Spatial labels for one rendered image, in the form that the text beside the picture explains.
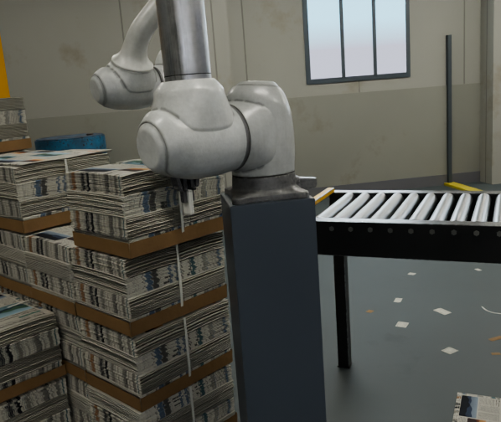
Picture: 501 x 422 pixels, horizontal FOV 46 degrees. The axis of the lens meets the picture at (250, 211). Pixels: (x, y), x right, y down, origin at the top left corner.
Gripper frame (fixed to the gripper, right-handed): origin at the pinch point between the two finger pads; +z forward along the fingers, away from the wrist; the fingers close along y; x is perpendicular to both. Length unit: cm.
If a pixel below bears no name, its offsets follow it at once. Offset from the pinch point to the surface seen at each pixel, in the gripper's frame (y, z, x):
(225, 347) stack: -16, 52, -7
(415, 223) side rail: -61, 16, 37
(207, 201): -11.1, 2.3, -4.2
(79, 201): 18.1, -1.6, -26.4
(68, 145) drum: -164, 10, -348
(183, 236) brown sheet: -0.5, 10.6, -4.3
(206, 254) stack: -11.6, 19.3, -7.3
